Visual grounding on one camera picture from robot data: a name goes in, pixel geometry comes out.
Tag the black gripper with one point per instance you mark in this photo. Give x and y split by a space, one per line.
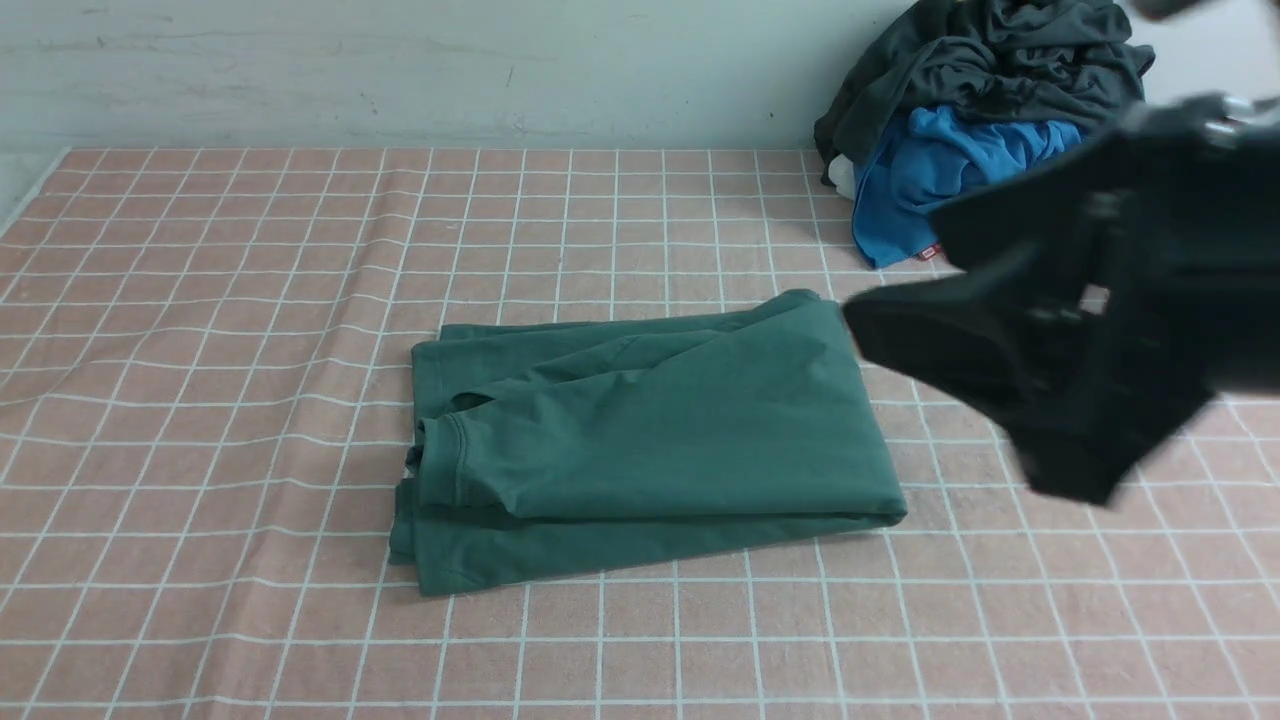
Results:
1150 252

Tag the green long sleeve shirt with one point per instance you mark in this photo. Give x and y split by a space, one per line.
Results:
553 450

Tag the blue garment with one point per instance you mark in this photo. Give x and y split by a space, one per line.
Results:
929 157

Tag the dark grey garment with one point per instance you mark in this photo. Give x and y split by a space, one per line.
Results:
990 62

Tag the pink grid tablecloth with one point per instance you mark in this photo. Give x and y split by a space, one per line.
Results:
206 406

